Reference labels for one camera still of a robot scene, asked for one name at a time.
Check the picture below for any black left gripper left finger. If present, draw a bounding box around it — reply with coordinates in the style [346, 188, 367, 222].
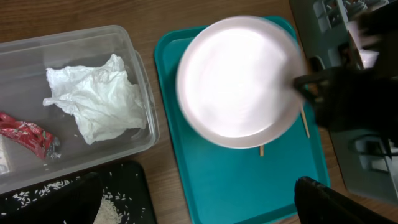
[1, 172, 103, 224]

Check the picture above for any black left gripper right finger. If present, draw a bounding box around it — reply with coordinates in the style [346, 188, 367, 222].
[294, 176, 395, 224]

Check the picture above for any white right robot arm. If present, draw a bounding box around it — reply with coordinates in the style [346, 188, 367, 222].
[292, 2, 397, 143]

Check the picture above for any cooked white rice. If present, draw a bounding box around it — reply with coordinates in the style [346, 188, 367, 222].
[0, 170, 147, 224]

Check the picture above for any black waste tray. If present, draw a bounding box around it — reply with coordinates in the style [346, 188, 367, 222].
[1, 161, 157, 223]

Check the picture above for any teal plastic tray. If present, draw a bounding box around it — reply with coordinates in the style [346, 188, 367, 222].
[154, 27, 330, 223]

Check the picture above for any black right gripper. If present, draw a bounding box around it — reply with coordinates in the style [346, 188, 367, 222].
[293, 68, 397, 143]

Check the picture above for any large white round plate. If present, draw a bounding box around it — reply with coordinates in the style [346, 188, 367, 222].
[176, 16, 306, 149]

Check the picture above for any white small bowl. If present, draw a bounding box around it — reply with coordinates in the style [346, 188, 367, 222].
[346, 21, 379, 69]

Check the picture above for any clear plastic waste bin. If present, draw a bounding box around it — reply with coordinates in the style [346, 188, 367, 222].
[1, 25, 159, 193]

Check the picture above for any white tissue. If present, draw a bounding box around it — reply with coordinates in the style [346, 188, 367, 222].
[43, 54, 147, 145]

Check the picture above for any red wrapper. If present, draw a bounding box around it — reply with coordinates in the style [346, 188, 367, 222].
[1, 113, 60, 159]

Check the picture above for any grey dishwasher rack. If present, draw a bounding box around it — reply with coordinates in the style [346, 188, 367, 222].
[290, 1, 397, 204]

